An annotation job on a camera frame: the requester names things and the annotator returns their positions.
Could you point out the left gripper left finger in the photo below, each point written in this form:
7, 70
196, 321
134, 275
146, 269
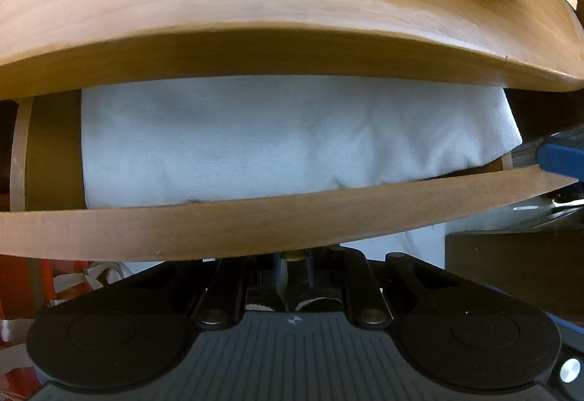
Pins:
237, 286

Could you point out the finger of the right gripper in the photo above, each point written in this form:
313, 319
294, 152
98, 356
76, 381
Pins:
563, 154

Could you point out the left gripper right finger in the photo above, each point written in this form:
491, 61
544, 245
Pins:
347, 273

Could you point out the wooden drawer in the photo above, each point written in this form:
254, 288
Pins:
48, 218

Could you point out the white cloth in drawer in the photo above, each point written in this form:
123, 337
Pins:
207, 139

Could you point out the dark wooden cabinet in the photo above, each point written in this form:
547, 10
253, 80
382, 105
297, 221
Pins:
543, 267

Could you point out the red gift bag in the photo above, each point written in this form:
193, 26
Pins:
28, 287

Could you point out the wooden nightstand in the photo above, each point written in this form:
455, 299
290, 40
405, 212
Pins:
51, 46

